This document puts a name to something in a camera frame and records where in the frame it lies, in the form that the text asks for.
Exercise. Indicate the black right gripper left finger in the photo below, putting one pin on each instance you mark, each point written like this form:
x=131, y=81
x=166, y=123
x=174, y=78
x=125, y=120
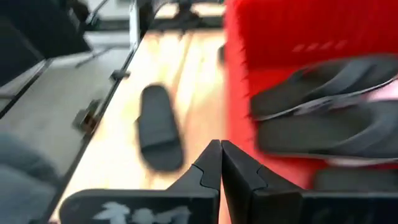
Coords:
x=186, y=205

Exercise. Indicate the black room divider panel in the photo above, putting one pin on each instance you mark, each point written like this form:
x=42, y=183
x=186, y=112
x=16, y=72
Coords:
x=31, y=37

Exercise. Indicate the black frame clamp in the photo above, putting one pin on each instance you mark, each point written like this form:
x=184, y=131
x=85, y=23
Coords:
x=119, y=74

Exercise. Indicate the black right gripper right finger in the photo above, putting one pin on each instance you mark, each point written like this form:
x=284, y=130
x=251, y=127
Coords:
x=248, y=199

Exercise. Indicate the black flip-flop sandal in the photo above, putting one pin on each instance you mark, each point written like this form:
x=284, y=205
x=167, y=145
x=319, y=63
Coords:
x=326, y=133
x=326, y=84

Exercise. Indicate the pink rubber slide sandal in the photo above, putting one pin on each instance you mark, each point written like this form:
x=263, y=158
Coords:
x=384, y=92
x=367, y=161

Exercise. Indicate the black rubber slide sandal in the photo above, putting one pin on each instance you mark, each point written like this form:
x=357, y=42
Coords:
x=221, y=55
x=158, y=140
x=357, y=180

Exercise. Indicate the red plastic storage bin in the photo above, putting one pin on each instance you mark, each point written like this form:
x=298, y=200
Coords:
x=311, y=25

